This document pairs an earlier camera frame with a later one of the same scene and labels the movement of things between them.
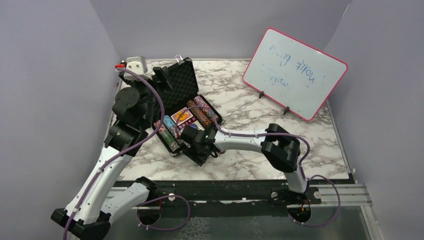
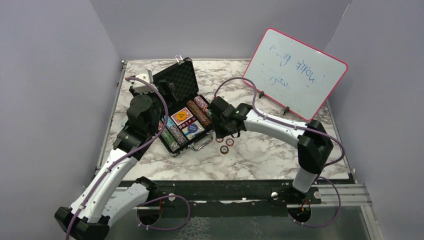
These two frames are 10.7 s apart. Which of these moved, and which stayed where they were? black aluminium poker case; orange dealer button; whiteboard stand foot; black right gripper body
Moved: black right gripper body
Stayed: black aluminium poker case; whiteboard stand foot; orange dealer button
